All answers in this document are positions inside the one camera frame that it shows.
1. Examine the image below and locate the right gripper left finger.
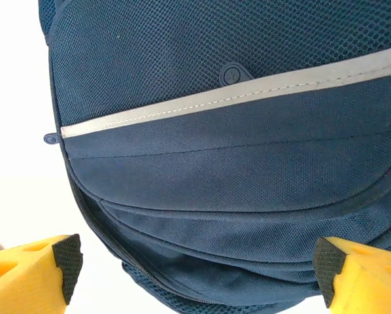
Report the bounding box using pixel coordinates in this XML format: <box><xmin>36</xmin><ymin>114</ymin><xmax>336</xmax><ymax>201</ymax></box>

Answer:
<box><xmin>0</xmin><ymin>233</ymin><xmax>84</xmax><ymax>314</ymax></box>

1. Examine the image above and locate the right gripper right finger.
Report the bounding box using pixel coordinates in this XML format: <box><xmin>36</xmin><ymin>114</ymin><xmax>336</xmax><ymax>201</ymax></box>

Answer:
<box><xmin>313</xmin><ymin>235</ymin><xmax>391</xmax><ymax>314</ymax></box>

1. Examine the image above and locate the navy blue student backpack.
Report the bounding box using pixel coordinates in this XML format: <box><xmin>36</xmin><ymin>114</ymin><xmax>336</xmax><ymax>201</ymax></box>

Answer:
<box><xmin>38</xmin><ymin>0</ymin><xmax>391</xmax><ymax>314</ymax></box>

